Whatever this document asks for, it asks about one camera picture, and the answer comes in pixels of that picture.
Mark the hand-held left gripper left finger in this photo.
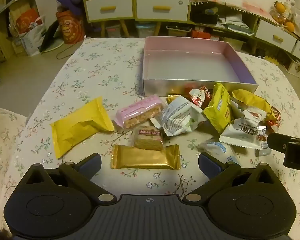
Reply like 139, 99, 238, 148
20, 153, 114, 203

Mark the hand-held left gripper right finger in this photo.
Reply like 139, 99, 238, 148
182, 152, 280, 203

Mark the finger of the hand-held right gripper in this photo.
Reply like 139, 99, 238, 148
267, 132, 300, 153
284, 141, 300, 173

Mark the clear blue snack packet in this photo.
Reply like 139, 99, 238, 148
199, 141, 242, 166

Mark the plain yellow snack packet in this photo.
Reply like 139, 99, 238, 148
230, 89, 273, 123
50, 96, 115, 159

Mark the yellow printed snack packet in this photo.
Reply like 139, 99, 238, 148
202, 82, 233, 135

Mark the pink snack bar packet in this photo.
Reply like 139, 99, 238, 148
114, 94, 165, 130

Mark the pink cardboard box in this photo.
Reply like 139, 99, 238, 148
142, 36, 259, 98

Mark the small clear nut packet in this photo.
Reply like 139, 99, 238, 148
255, 126, 272, 157

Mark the dark red snack packet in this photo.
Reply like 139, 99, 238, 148
265, 106, 283, 133

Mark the white nut packet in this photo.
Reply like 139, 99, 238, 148
219, 106, 269, 151

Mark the gold foil snack packet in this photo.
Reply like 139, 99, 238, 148
110, 144, 181, 170

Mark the white blue printed packet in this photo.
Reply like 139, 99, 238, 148
151, 95, 203, 137

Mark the brown wafer packet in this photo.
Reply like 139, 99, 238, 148
134, 125, 165, 152

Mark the red white snack packet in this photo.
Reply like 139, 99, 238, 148
189, 86, 213, 109

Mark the orange fruit decoration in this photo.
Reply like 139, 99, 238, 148
273, 1, 296, 32

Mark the stack of papers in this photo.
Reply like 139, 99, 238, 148
219, 12, 255, 34

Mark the red cardboard box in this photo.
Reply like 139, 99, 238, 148
191, 30, 211, 41

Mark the black flat panel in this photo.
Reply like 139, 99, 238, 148
39, 19, 66, 53

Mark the small clear storage box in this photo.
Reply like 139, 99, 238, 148
105, 24, 122, 38

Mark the orange printed bag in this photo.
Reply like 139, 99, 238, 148
55, 11, 86, 45

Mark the clear storage box black lid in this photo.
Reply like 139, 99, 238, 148
166, 25, 192, 38

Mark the white orange shopping bag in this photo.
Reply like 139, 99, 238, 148
14, 8, 47, 57

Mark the clear storage box blue lid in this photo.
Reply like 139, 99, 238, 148
136, 22, 158, 38

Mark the pink cloth with pompoms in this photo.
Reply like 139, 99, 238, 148
170, 0, 274, 21

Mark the yellow wooden cabinet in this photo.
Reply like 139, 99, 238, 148
80, 0, 300, 67

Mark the wooden shelf unit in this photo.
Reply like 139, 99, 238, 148
0, 0, 37, 67

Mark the black floor cable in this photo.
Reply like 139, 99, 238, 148
55, 44, 77, 60

